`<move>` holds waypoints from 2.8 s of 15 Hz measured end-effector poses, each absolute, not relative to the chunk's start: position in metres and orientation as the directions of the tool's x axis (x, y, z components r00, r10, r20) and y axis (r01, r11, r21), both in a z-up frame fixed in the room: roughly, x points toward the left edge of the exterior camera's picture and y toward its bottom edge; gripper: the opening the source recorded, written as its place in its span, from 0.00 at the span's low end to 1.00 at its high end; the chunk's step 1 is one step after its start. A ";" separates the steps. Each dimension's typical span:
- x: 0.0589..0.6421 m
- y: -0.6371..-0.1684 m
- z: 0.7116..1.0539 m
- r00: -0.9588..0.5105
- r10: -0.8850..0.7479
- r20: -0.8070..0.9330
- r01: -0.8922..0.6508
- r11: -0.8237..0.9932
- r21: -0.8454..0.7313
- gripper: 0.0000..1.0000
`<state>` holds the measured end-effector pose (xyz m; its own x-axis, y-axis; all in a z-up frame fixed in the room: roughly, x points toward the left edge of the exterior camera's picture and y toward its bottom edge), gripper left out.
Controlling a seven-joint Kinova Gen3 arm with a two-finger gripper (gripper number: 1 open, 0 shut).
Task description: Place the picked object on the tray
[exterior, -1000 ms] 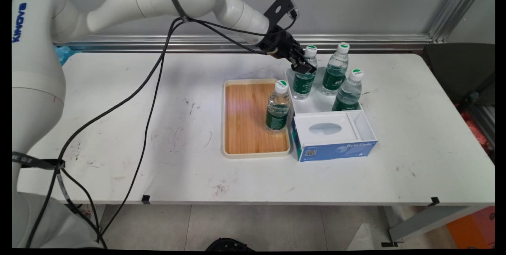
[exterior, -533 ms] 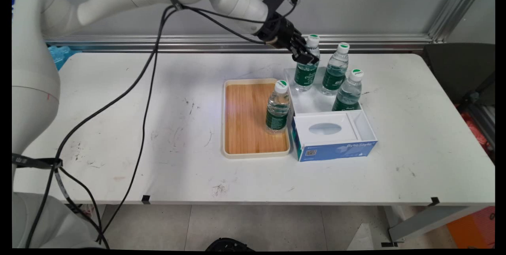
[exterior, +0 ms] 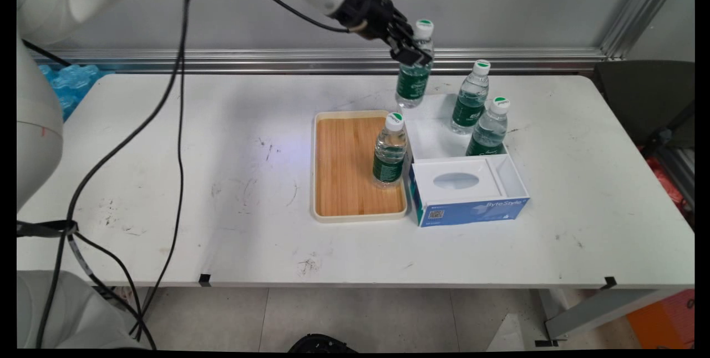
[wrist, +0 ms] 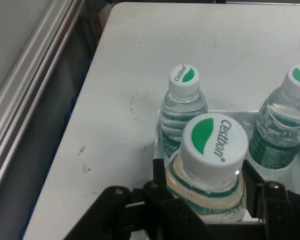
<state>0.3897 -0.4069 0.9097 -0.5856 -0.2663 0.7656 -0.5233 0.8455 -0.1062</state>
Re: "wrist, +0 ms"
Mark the horizontal aluminium frame rail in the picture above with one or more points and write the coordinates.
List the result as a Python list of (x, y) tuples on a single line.
[(27, 75)]

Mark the white plastic organizer tray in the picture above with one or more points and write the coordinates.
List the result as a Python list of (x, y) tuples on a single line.
[(298, 175)]

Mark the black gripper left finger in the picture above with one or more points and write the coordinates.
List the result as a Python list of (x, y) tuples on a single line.
[(140, 212)]

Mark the green label water bottle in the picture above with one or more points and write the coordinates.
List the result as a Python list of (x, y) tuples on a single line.
[(183, 80), (215, 140), (277, 130)]

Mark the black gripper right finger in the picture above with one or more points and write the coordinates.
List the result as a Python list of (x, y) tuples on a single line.
[(277, 210)]

